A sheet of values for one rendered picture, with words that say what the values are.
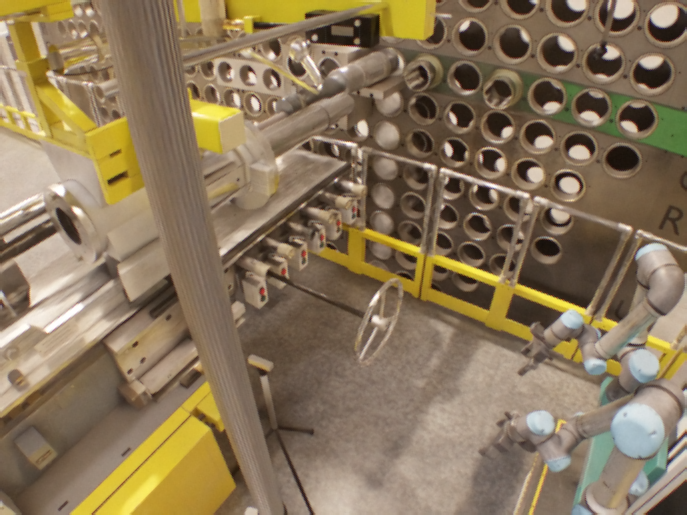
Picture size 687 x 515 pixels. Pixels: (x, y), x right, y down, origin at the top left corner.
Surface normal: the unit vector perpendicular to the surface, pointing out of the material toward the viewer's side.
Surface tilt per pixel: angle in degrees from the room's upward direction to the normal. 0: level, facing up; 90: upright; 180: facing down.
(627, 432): 82
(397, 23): 90
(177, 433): 0
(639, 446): 82
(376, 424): 0
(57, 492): 0
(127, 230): 68
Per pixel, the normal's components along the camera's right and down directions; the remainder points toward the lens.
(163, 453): 0.00, -0.78
